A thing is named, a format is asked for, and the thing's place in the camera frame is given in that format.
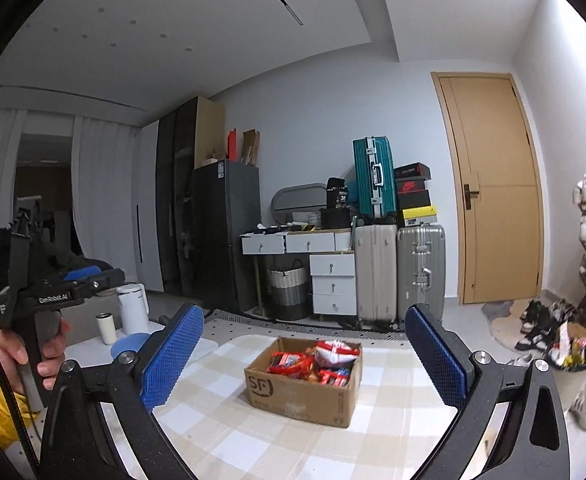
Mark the silver suitcase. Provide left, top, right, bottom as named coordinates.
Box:
left=397, top=224, right=446, bottom=321

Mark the black refrigerator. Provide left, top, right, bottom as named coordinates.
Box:
left=190, top=160, right=262, bottom=311

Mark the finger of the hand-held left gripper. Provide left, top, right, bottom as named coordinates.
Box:
left=75, top=268, right=126, bottom=302
left=63, top=265, right=104, bottom=282

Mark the person's left hand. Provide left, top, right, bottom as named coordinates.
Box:
left=0, top=317, right=74, bottom=397

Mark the teal suitcase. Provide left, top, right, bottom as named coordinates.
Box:
left=353, top=136, right=398, bottom=221

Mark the white electric kettle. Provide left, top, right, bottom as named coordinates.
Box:
left=117, top=283, right=150, bottom=335

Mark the grey oval mirror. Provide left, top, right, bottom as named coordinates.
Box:
left=271, top=182, right=330, bottom=226

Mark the woven laundry basket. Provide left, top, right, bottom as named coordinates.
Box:
left=267, top=260, right=310, bottom=320

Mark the pile of shoes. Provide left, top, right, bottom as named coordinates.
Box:
left=505, top=299, right=578, bottom=366

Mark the dark wardrobe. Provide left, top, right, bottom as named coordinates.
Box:
left=155, top=96, right=226, bottom=296

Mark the white curtain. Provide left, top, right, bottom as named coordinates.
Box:
left=70, top=115, right=141, bottom=291

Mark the black bag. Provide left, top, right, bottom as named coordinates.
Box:
left=319, top=177, right=354, bottom=231

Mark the white waste bin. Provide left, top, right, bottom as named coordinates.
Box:
left=548, top=322, right=586, bottom=372

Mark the stack of blue bowls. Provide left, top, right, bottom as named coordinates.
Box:
left=110, top=332, right=154, bottom=362

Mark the black cable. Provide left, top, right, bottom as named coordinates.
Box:
left=0, top=305, right=41, bottom=476

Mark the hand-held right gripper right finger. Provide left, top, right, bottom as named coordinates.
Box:
left=405, top=303, right=571, bottom=480

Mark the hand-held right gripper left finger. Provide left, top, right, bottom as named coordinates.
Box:
left=40, top=301, right=206, bottom=480

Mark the wooden door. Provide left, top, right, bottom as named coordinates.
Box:
left=431, top=72, right=544, bottom=306

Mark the beige suitcase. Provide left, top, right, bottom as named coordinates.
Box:
left=354, top=224, right=398, bottom=323

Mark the brown cardboard box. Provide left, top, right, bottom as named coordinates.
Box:
left=244, top=336, right=364, bottom=428

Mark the white cup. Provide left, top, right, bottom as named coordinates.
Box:
left=96, top=312, right=118, bottom=345

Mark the brown paper bag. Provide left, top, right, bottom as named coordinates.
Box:
left=242, top=130, right=262, bottom=166

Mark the red shoe box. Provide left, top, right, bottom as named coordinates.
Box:
left=395, top=177, right=431, bottom=195

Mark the white and red snack packet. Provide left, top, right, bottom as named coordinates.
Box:
left=314, top=340, right=362, bottom=369

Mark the white desk with drawers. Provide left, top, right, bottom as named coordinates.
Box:
left=241, top=227, right=358, bottom=317

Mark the yellow shoe box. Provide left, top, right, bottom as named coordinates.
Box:
left=400, top=205, right=438, bottom=227

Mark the round beige rug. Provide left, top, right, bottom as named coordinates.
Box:
left=488, top=305, right=530, bottom=352

